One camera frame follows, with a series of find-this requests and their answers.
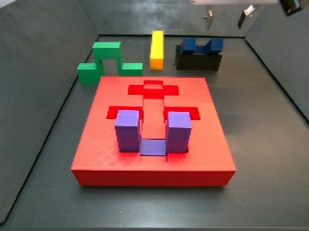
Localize white flat gripper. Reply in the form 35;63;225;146
191;0;278;29

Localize blue U-shaped block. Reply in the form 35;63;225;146
179;38;223;55

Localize yellow long bar block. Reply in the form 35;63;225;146
150;31;164;70

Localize purple U-shaped block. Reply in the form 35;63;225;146
115;110;191;156

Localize green arch-shaped block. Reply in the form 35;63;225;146
77;42;143;85

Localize red slotted base block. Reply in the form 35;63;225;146
71;77;237;187

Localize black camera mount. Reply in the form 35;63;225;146
278;0;309;16

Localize black angle bracket fixture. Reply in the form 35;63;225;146
175;46;222;71

